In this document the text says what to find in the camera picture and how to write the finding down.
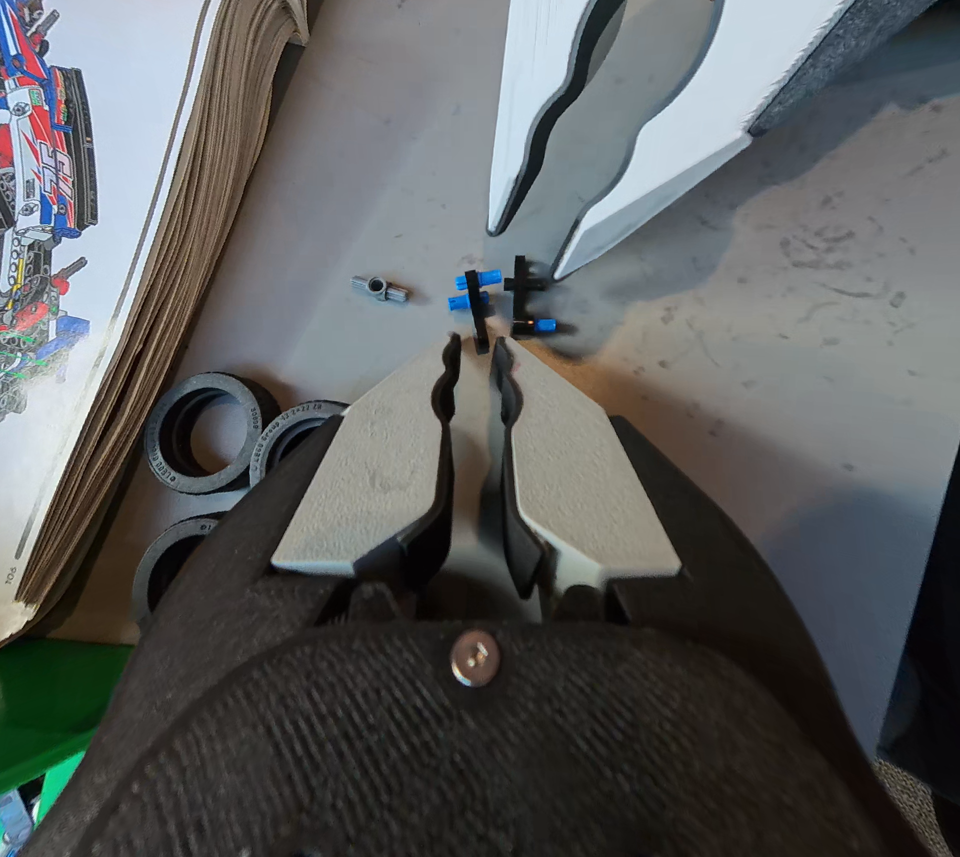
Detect green plastic bin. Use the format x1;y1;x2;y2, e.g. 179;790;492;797
0;638;138;857

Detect black rubber toy tyre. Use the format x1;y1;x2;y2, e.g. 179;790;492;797
132;510;230;624
144;371;261;496
249;398;351;491

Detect open instruction book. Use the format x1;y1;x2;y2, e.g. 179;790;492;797
0;0;360;648

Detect black angled beam blue pin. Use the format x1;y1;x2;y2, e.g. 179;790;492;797
504;254;560;341

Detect grey axle connector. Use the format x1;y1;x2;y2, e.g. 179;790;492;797
350;274;412;305

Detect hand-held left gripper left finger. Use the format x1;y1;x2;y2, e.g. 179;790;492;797
268;333;462;579

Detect black beam two blue pins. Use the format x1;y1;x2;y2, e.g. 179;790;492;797
447;267;502;357

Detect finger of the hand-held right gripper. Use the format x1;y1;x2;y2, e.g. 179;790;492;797
486;0;681;237
549;0;936;282

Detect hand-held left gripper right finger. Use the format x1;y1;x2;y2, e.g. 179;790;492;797
489;336;684;605

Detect pile of small toy bricks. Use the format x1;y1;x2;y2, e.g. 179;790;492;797
0;785;37;847

